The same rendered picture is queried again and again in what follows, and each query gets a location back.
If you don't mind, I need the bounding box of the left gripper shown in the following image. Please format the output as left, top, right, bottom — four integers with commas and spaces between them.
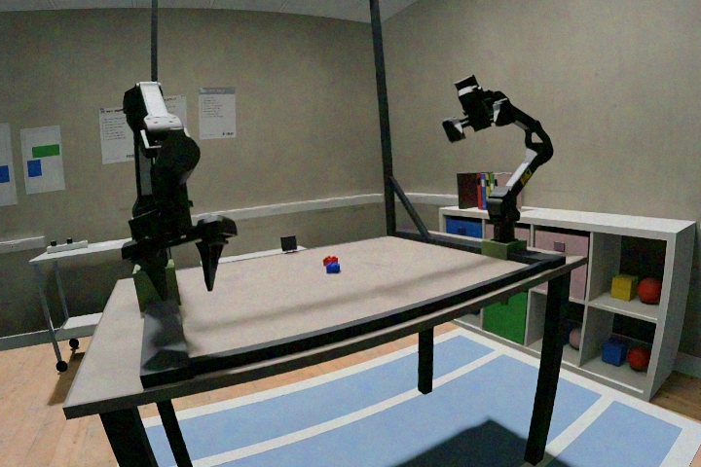
442, 98, 517, 142

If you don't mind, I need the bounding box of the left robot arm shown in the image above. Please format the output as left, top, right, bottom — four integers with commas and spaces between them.
455, 74, 554, 243

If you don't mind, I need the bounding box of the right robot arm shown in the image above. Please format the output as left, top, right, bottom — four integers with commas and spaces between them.
123, 82, 201, 242

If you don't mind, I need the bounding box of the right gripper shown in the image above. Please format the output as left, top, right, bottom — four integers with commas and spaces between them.
121, 190, 238, 301

